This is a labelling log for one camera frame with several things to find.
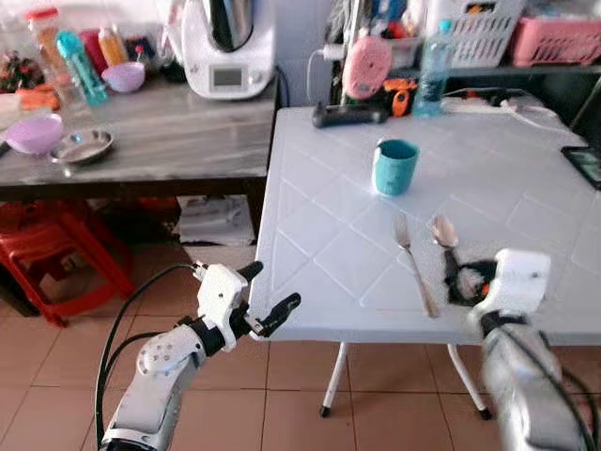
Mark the metal spoon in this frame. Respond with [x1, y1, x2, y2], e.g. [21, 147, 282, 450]
[430, 214, 461, 253]

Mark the metal fork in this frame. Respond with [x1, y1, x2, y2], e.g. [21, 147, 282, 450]
[393, 211, 440, 319]

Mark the white box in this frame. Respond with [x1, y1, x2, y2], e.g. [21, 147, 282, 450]
[176, 194, 255, 248]

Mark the white plastic folding table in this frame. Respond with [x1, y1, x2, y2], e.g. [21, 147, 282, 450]
[248, 100, 601, 420]

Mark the teal cup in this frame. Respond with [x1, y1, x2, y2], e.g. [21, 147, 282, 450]
[373, 138, 421, 196]

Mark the grey wooden side table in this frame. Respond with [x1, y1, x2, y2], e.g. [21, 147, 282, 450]
[0, 77, 282, 238]

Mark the white power strip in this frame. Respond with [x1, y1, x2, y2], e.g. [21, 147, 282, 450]
[441, 88, 538, 120]

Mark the black phone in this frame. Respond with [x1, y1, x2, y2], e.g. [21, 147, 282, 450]
[562, 146, 601, 189]

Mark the orange and black tool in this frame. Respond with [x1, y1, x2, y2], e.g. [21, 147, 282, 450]
[383, 78, 419, 118]

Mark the black elongated device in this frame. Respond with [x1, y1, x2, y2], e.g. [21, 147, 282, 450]
[312, 101, 391, 130]

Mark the clear blue water bottle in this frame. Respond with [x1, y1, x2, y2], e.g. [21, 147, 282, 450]
[413, 19, 456, 118]

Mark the red plastic stool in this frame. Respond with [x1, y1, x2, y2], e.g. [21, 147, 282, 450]
[0, 200, 134, 328]

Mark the white kitchen appliance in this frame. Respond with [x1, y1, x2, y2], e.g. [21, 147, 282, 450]
[167, 0, 279, 101]

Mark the steel plate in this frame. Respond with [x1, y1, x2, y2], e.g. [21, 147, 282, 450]
[49, 129, 116, 166]

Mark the pink round device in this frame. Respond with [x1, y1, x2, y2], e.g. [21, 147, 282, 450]
[341, 33, 394, 101]

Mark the white plastic basket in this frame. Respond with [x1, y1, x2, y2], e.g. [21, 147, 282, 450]
[421, 0, 528, 69]

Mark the small purple bowl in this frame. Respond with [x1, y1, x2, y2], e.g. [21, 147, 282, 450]
[101, 62, 146, 94]

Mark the pink plastic basket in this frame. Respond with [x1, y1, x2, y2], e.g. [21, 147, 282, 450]
[510, 16, 601, 68]

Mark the large purple bowl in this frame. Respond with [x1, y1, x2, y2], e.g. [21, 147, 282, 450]
[3, 113, 66, 157]

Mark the teal drinking bottle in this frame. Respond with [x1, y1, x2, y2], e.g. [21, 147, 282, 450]
[54, 31, 110, 106]

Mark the orange bottle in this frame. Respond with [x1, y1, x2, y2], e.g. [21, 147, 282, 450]
[97, 26, 130, 68]

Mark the red bottle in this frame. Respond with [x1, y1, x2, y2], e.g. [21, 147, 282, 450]
[80, 28, 107, 75]

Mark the orange object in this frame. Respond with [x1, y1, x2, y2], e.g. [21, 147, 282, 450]
[15, 85, 63, 113]

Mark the clear jar with red lid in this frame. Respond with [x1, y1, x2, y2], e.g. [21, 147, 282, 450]
[25, 7, 72, 87]

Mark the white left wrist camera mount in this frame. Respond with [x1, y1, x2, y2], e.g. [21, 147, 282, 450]
[195, 264, 251, 330]

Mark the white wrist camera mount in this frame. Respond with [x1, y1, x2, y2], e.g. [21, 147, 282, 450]
[195, 264, 251, 330]
[469, 248, 552, 325]

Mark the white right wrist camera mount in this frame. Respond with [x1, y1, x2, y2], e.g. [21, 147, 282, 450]
[469, 248, 552, 325]

